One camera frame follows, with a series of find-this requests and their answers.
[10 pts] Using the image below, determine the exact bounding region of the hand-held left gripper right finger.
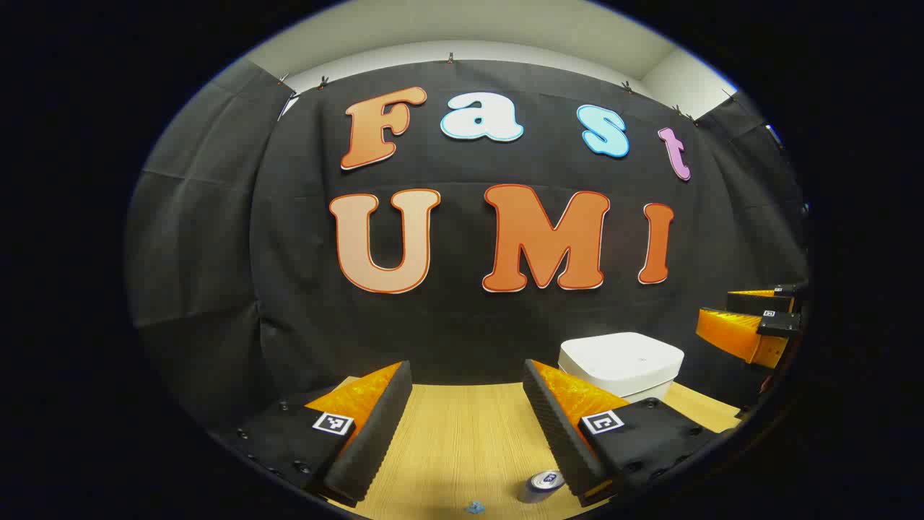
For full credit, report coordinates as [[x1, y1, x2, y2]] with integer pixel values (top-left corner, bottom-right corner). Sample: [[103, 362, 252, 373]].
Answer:
[[523, 359, 744, 507]]

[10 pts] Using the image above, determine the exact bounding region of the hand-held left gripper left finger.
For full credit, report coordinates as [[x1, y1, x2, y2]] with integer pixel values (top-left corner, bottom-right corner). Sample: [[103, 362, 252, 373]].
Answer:
[[213, 360, 414, 508]]

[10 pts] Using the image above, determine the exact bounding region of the silver blue pop can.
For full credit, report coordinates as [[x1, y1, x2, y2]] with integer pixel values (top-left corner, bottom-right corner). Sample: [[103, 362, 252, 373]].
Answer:
[[517, 470, 566, 504]]

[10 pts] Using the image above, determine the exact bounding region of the white desktop garbage bin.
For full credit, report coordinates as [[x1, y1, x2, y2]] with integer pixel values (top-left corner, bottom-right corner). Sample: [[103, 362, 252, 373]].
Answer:
[[558, 332, 685, 404]]

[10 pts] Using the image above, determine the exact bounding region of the wooden desktop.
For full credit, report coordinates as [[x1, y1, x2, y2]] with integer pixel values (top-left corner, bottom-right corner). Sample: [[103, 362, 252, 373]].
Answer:
[[328, 376, 744, 520]]

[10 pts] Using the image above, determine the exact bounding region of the black backdrop cloth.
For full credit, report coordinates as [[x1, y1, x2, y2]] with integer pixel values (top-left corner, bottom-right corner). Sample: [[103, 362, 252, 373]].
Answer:
[[124, 58, 811, 434]]

